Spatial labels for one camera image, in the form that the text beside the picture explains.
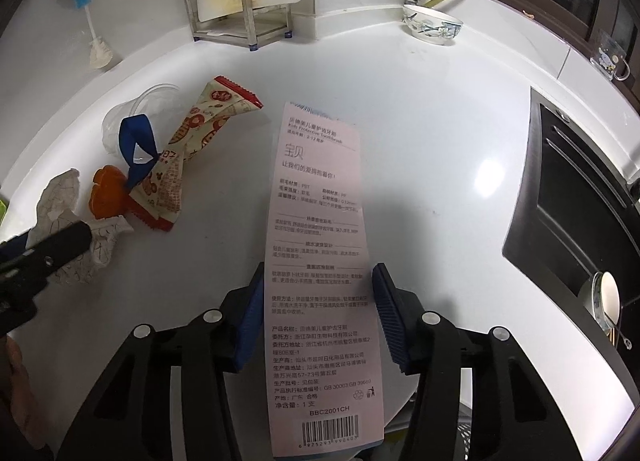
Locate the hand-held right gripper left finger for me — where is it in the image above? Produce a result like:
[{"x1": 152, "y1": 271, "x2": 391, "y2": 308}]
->
[{"x1": 55, "y1": 262, "x2": 267, "y2": 461}]

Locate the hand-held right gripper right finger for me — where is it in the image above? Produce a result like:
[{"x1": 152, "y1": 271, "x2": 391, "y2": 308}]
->
[{"x1": 371, "y1": 262, "x2": 586, "y2": 461}]

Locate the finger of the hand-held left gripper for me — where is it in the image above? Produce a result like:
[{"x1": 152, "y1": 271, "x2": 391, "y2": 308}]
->
[
  {"x1": 0, "y1": 232, "x2": 34, "y2": 263},
  {"x1": 0, "y1": 220, "x2": 95, "y2": 293}
]

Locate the printed paper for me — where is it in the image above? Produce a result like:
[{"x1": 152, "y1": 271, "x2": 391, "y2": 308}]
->
[{"x1": 35, "y1": 168, "x2": 136, "y2": 287}]

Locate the pink toothbrush package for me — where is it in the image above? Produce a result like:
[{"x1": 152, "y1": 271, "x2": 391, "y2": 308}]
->
[{"x1": 264, "y1": 101, "x2": 386, "y2": 461}]

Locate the person's left hand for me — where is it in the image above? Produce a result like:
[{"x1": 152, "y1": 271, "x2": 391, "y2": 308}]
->
[{"x1": 0, "y1": 335, "x2": 26, "y2": 394}]

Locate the orange plastic piece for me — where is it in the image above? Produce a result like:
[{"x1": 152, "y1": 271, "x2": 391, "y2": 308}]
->
[{"x1": 90, "y1": 166, "x2": 128, "y2": 219}]

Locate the clear plastic cup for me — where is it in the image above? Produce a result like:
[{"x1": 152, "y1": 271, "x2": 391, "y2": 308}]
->
[{"x1": 101, "y1": 84, "x2": 181, "y2": 157}]

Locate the red and white snack wrapper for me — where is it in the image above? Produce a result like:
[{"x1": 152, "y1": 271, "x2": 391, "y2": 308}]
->
[{"x1": 129, "y1": 75, "x2": 264, "y2": 232}]

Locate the white bowl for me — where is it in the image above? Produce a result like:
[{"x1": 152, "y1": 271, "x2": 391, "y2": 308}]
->
[{"x1": 580, "y1": 271, "x2": 623, "y2": 334}]

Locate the black kitchen sink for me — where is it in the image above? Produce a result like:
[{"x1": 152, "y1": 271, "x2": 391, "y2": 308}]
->
[{"x1": 501, "y1": 88, "x2": 640, "y2": 357}]

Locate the metal spoon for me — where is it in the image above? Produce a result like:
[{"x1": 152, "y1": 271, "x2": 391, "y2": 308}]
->
[{"x1": 602, "y1": 311, "x2": 631, "y2": 344}]

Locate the metal cutting board rack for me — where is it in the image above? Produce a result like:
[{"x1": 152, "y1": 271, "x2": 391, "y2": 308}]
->
[{"x1": 181, "y1": 0, "x2": 293, "y2": 50}]

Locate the patterned ceramic bowl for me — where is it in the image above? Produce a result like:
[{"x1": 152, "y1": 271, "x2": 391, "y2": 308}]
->
[{"x1": 402, "y1": 4, "x2": 463, "y2": 47}]

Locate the clear glass mug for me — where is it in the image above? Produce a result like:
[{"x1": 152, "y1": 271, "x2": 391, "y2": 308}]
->
[{"x1": 590, "y1": 28, "x2": 632, "y2": 84}]

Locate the blue strap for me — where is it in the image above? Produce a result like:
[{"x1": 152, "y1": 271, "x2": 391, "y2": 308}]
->
[{"x1": 118, "y1": 114, "x2": 160, "y2": 189}]

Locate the bottle brush with blue handle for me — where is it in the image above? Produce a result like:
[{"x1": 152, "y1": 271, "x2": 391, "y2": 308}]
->
[{"x1": 72, "y1": 0, "x2": 115, "y2": 69}]

